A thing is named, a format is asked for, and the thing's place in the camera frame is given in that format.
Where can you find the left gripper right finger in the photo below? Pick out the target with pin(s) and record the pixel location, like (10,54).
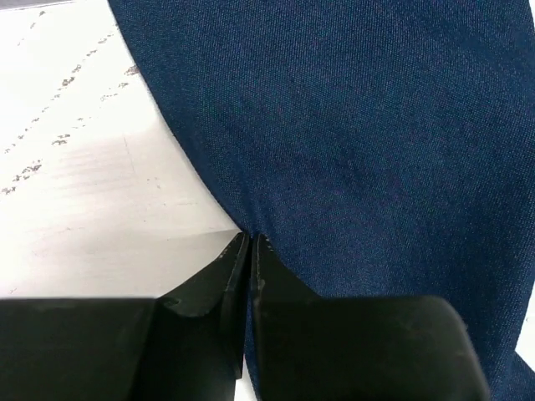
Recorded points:
(310,347)

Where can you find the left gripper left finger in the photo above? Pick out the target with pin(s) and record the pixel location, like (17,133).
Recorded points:
(185,345)

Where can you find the blue denim trousers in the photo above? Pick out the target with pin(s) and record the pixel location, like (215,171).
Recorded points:
(383,147)

